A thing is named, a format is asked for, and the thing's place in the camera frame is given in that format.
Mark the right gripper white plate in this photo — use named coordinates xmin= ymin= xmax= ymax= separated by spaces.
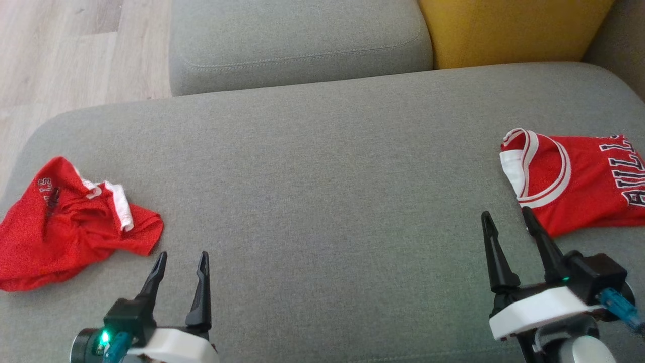
xmin=481 ymin=206 xmax=606 ymax=363

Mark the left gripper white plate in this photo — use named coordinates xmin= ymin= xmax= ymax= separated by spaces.
xmin=125 ymin=251 xmax=220 ymax=363

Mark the red basketball jersey white trim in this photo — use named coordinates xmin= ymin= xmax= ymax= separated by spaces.
xmin=499 ymin=128 xmax=645 ymax=238

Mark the red basketball shorts white stripe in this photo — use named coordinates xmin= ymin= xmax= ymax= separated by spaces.
xmin=0 ymin=156 xmax=165 ymax=293

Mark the large grey sofa seat cushion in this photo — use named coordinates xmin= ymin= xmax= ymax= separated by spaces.
xmin=0 ymin=62 xmax=645 ymax=363

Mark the yellow sofa cushion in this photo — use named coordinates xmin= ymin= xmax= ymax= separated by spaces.
xmin=417 ymin=0 xmax=616 ymax=70

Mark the grey sofa armrest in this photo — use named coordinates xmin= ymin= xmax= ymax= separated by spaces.
xmin=582 ymin=0 xmax=645 ymax=101

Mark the small grey sofa cushion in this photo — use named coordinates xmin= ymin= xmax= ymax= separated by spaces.
xmin=169 ymin=0 xmax=434 ymax=97

